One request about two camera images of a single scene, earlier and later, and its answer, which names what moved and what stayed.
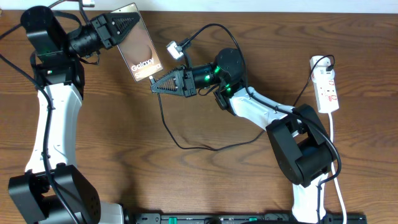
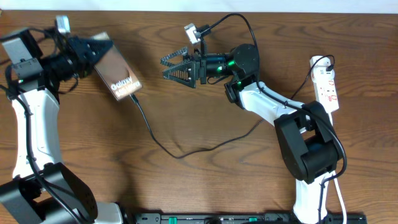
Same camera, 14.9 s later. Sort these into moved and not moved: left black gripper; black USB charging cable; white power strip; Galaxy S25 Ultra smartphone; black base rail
Moved: Galaxy S25 Ultra smartphone; left black gripper; black USB charging cable
Not moved: black base rail; white power strip
